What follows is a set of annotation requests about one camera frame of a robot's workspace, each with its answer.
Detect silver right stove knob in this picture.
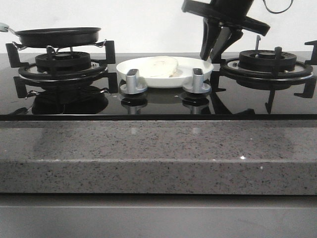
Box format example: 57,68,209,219
182,68,211,94

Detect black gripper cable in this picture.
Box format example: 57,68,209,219
262,0,294,14

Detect wire pan reducer ring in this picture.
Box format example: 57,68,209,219
12,39,107,55

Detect black glass cooktop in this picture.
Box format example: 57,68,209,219
0,54,317,121

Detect black frying pan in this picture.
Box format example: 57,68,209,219
0,23,101,48

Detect grey cabinet drawer front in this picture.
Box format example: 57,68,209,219
0,195,317,238

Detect white ceramic plate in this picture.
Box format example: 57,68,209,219
116,57,213,88

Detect right black gas burner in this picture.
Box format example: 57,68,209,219
238,50,297,72

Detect left black gas burner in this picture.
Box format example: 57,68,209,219
35,52,91,73

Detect black gas burner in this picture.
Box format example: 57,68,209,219
35,52,91,73
238,50,297,72

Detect silver stove knob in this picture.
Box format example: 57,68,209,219
182,68,211,94
120,69,148,95

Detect right black pan support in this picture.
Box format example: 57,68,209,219
211,41,317,115

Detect left black pan support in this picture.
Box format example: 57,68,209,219
6,40,118,98

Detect silver left stove knob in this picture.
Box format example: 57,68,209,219
120,69,148,95

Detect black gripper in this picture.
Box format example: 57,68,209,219
182,0,270,62

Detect fried egg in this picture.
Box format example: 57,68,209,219
137,56,178,77

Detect black pan support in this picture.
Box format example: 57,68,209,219
211,41,317,115
6,40,118,98

